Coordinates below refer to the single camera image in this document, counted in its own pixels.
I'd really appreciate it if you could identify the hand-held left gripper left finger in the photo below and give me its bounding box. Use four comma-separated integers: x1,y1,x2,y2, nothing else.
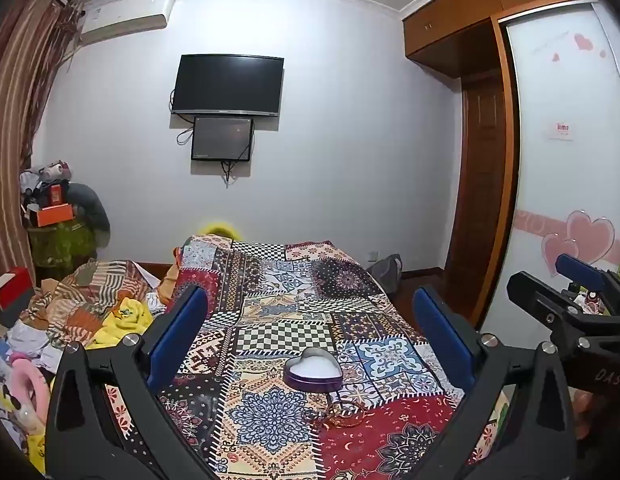
44,284,227,480

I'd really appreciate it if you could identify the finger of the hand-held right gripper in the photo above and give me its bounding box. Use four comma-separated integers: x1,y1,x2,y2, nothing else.
554,253,613,293
506,271,588,346

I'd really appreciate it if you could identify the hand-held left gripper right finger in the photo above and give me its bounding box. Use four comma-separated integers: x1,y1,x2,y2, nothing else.
411,285,577,480

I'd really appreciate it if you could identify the purple heart-shaped tin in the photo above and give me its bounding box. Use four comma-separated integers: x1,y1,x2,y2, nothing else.
282,347,343,391

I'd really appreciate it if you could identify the grey bag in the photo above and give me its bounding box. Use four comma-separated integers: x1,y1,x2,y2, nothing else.
371,254,404,292

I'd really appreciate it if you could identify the striped orange quilt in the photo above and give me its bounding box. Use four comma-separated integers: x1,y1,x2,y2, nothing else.
20,259,167,347

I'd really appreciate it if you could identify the yellow round object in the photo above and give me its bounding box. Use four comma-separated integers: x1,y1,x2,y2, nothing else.
200,219,241,239

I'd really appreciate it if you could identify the patchwork printed blanket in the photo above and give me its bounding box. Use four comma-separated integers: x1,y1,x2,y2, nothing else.
107,234,511,480

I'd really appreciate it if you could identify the brown wooden door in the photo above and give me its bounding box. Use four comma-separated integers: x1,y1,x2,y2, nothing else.
444,72,513,311

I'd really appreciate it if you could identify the pile of white cloths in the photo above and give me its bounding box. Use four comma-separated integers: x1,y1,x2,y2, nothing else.
6,319,66,373

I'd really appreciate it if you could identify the orange box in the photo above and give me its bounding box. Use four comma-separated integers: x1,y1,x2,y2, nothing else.
27,203,73,227

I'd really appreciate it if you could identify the red box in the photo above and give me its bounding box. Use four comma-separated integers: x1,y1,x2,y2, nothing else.
0,266,33,312

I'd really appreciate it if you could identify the cartoon printed bag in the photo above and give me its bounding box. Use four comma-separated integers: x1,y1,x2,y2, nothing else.
0,340,46,463

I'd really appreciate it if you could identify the brown striped curtain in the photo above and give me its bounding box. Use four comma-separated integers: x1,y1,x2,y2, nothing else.
0,0,85,286

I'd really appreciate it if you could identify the wooden wardrobe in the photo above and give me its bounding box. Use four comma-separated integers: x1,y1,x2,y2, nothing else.
402,0,598,333

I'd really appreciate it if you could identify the white air conditioner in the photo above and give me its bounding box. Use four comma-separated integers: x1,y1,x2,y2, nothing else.
80,0,176,46

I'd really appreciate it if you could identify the pink plush ring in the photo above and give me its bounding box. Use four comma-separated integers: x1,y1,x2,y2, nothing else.
8,354,51,433

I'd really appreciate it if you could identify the black monitor cable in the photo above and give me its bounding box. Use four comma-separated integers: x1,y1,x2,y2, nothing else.
220,159,245,188

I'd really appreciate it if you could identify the small black wall monitor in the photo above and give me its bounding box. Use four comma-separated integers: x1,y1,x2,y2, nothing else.
191,116,255,162

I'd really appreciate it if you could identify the black wall television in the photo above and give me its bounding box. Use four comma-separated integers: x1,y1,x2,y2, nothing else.
171,54,285,118

